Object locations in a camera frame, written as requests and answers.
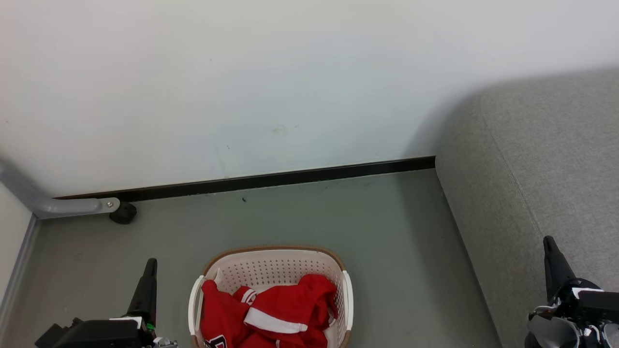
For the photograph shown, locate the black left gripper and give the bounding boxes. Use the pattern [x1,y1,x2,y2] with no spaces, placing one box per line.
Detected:
[35,258,158,348]

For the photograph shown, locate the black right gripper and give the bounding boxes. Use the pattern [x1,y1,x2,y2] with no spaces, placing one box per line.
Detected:
[536,235,619,330]

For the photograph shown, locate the red and white garment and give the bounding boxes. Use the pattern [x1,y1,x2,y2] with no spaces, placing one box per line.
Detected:
[200,274,339,348]

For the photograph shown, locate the grey fabric sofa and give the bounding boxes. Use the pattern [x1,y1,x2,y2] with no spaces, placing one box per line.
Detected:
[434,68,619,348]

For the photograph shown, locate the black caster wheel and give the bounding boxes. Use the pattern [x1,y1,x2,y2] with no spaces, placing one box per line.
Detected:
[109,202,138,225]

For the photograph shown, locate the cream plastic laundry basket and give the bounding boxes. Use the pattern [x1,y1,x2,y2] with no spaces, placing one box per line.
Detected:
[188,245,354,348]

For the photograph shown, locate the black baseboard strip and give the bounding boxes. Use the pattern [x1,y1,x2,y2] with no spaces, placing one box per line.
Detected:
[53,156,436,201]

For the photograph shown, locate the grey wall trim strip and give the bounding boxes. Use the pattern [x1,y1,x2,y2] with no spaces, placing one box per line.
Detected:
[0,215,40,334]

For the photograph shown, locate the grey metal frame leg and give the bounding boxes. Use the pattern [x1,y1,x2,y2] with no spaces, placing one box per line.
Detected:
[0,159,121,220]

